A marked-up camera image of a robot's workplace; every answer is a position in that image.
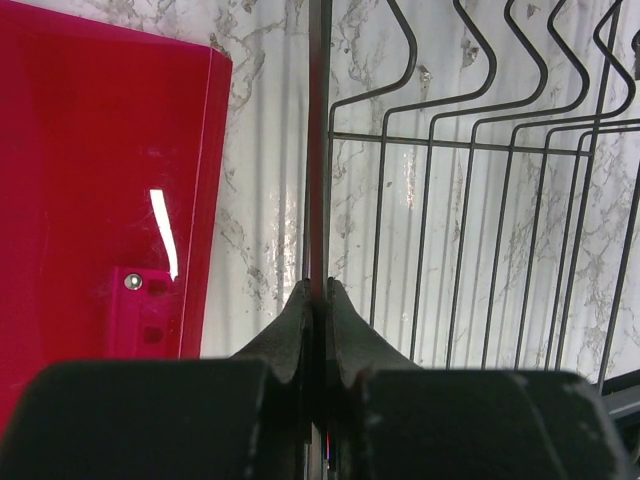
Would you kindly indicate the grey wire dish rack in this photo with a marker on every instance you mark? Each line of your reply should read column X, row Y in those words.
column 441, row 421

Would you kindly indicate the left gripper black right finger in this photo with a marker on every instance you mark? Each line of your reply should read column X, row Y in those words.
column 353, row 346

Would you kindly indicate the red cutting board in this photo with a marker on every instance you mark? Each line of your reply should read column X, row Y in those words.
column 111, row 154

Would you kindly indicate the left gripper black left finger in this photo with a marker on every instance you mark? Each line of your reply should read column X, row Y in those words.
column 280, row 344

